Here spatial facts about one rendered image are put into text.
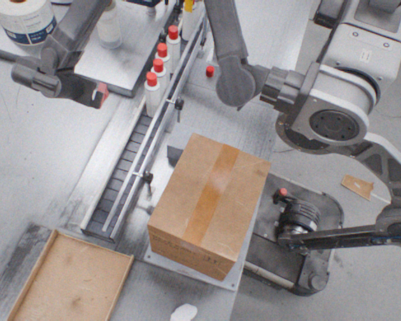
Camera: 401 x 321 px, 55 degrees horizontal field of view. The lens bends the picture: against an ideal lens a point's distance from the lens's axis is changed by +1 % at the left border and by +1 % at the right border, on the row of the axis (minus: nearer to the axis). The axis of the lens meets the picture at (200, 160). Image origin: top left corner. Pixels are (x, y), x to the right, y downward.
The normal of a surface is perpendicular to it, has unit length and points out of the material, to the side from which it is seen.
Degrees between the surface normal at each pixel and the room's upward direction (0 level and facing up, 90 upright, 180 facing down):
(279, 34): 0
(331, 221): 0
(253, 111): 0
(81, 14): 52
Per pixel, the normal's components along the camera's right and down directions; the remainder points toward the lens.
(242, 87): -0.26, 0.32
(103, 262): 0.07, -0.47
